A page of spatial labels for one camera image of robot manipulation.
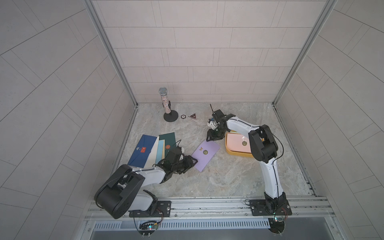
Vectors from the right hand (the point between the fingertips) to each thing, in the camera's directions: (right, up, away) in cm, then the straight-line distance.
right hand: (209, 138), depth 98 cm
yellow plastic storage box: (+17, -7, -11) cm, 22 cm away
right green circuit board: (+29, -35, -30) cm, 55 cm away
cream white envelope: (-35, -10, -11) cm, 38 cm away
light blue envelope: (-31, -7, -9) cm, 33 cm away
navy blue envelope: (-42, -8, -10) cm, 44 cm away
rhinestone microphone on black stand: (-28, +15, +10) cm, 33 cm away
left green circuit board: (-30, -34, -33) cm, 56 cm away
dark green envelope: (-26, -2, -1) cm, 26 cm away
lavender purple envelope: (-3, -8, -9) cm, 12 cm away
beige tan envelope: (-29, -6, -7) cm, 30 cm away
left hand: (-8, -13, -12) cm, 19 cm away
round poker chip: (-18, +14, +11) cm, 26 cm away
